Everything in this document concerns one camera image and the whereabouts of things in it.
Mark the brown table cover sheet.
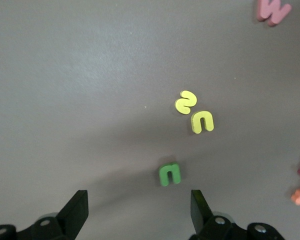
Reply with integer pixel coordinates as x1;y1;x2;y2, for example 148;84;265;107
0;0;300;240

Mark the yellow foam letter u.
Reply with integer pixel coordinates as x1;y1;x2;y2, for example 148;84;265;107
190;110;215;135

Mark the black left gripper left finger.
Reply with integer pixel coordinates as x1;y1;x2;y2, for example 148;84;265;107
56;189;89;240

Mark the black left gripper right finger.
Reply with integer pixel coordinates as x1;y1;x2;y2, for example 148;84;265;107
190;189;214;236

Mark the green foam letter u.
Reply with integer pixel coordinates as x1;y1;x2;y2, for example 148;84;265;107
157;161;183;187

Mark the yellow foam figure 2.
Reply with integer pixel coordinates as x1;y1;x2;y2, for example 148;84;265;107
174;90;198;116

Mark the pink foam letter w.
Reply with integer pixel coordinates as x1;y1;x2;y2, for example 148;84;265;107
255;0;293;28

